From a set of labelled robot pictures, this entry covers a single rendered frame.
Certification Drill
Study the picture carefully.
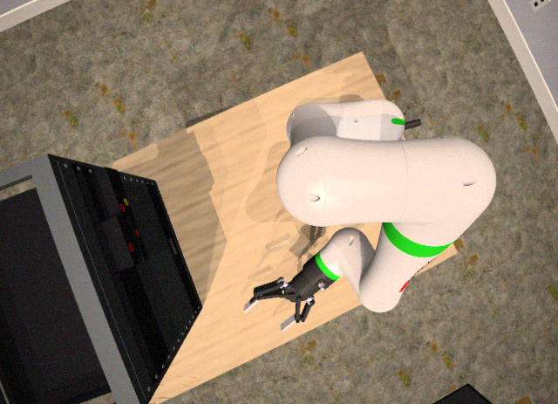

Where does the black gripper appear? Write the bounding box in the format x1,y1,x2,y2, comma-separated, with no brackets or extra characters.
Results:
243,270,319,332

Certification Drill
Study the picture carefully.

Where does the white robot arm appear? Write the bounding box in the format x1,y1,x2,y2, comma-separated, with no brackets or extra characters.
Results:
276,99,496,312

